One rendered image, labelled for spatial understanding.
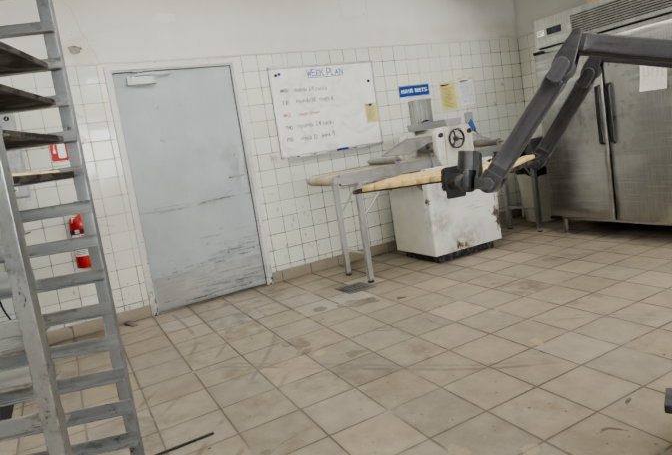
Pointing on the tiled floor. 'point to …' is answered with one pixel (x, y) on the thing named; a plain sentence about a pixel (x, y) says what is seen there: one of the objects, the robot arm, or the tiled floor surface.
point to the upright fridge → (612, 116)
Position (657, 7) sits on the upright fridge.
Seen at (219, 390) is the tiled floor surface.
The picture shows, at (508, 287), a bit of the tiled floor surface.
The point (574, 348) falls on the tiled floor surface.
